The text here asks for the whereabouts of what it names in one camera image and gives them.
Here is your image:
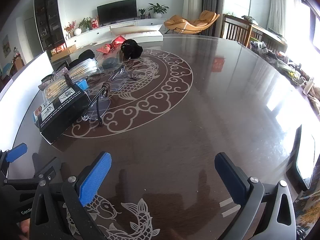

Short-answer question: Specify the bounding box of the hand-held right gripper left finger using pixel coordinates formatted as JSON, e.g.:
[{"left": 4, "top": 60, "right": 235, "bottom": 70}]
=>
[{"left": 29, "top": 151, "right": 113, "bottom": 240}]

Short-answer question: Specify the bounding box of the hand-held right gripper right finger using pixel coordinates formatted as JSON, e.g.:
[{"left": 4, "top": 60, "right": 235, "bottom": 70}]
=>
[{"left": 214, "top": 152, "right": 297, "bottom": 240}]

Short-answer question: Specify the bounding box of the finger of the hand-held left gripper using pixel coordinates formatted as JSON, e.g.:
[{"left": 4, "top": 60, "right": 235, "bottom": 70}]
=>
[
  {"left": 7, "top": 154, "right": 63, "bottom": 190},
  {"left": 0, "top": 142, "right": 28, "bottom": 180}
]

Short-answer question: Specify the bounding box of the cotton swab packet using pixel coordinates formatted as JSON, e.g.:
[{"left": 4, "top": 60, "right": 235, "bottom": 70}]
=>
[{"left": 41, "top": 59, "right": 98, "bottom": 100}]

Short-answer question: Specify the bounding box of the black printed box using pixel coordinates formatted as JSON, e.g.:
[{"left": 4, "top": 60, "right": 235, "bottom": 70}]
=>
[{"left": 33, "top": 84, "right": 91, "bottom": 145}]

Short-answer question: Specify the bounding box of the black tablet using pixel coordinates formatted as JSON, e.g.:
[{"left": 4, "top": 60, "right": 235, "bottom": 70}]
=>
[{"left": 292, "top": 125, "right": 316, "bottom": 190}]

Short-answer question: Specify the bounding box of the rhinestone hair band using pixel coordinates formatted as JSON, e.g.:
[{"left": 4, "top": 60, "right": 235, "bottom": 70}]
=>
[{"left": 38, "top": 66, "right": 71, "bottom": 90}]

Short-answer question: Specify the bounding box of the patterned blue yellow cloth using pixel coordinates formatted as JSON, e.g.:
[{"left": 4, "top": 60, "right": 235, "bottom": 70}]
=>
[{"left": 295, "top": 187, "right": 320, "bottom": 240}]

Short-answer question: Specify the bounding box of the brown cardboard box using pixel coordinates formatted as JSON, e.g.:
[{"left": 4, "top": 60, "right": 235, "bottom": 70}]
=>
[{"left": 50, "top": 44, "right": 77, "bottom": 57}]

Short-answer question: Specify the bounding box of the clear bag with grey disc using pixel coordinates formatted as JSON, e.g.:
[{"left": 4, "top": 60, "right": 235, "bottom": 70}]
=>
[{"left": 96, "top": 52, "right": 125, "bottom": 73}]

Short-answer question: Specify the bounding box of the black fuzzy hair accessory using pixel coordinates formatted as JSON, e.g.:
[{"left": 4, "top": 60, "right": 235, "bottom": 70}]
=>
[{"left": 69, "top": 50, "right": 95, "bottom": 68}]

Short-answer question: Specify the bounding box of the pile of household clutter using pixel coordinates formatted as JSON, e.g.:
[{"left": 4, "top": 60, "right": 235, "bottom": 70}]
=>
[{"left": 250, "top": 37, "right": 320, "bottom": 100}]

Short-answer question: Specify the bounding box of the red pouch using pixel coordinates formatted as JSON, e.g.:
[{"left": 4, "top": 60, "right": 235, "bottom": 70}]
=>
[{"left": 96, "top": 37, "right": 125, "bottom": 54}]

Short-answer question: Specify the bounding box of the black scrunchie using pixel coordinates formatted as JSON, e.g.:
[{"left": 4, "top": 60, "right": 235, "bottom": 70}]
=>
[{"left": 120, "top": 39, "right": 143, "bottom": 60}]

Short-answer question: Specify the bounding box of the white vase with red flowers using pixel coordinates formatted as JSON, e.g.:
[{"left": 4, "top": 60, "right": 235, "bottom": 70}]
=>
[{"left": 64, "top": 21, "right": 82, "bottom": 37}]

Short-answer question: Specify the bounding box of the dark display cabinet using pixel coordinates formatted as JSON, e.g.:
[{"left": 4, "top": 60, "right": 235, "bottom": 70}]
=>
[{"left": 34, "top": 0, "right": 67, "bottom": 53}]

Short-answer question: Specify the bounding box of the white television cabinet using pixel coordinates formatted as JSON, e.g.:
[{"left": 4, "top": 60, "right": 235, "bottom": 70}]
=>
[{"left": 65, "top": 18, "right": 167, "bottom": 48}]

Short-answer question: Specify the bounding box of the wooden chair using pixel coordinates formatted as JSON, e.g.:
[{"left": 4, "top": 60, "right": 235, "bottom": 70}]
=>
[{"left": 222, "top": 14, "right": 253, "bottom": 48}]

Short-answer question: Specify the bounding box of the bushy potted plant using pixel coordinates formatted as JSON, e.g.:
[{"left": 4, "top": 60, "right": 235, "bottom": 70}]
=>
[{"left": 79, "top": 17, "right": 93, "bottom": 32}]

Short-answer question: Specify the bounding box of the wooden desk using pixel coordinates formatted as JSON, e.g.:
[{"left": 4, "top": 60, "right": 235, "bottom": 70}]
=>
[{"left": 247, "top": 17, "right": 288, "bottom": 53}]

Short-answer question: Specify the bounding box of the white flat carton stack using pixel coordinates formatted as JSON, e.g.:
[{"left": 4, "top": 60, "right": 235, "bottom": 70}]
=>
[{"left": 110, "top": 24, "right": 164, "bottom": 43}]

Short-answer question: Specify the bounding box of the orange lounge chair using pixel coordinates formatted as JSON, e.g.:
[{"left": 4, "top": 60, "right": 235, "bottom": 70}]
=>
[{"left": 164, "top": 10, "right": 220, "bottom": 35}]

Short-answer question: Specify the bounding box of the black television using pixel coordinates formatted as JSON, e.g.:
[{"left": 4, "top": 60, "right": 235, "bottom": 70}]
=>
[{"left": 97, "top": 0, "right": 138, "bottom": 25}]

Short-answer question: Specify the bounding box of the large potted plant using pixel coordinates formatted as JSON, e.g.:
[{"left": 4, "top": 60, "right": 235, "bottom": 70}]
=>
[{"left": 149, "top": 3, "right": 169, "bottom": 19}]

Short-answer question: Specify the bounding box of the white window curtain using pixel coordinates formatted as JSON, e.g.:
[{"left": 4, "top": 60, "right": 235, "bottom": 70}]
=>
[{"left": 267, "top": 0, "right": 304, "bottom": 34}]

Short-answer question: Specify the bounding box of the black cable with plastic bag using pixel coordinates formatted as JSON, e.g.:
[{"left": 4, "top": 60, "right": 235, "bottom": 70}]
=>
[{"left": 81, "top": 66, "right": 137, "bottom": 128}]

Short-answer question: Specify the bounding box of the framed wall picture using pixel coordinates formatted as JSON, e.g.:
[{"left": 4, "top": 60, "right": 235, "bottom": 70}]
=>
[{"left": 2, "top": 35, "right": 12, "bottom": 57}]

